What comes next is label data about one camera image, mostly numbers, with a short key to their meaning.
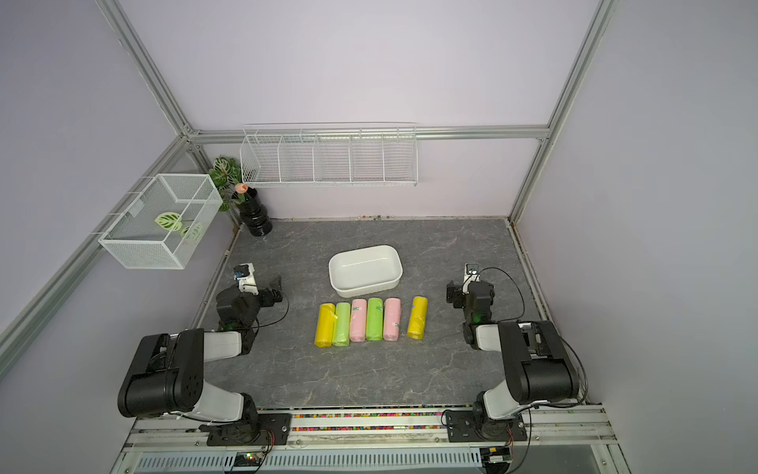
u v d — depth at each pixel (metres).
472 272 0.81
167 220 0.77
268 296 0.83
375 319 0.90
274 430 0.74
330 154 1.00
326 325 0.89
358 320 0.89
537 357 0.51
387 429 0.75
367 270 1.05
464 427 0.74
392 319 0.91
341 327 0.89
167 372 0.47
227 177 0.97
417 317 0.89
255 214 1.11
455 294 0.85
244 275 0.79
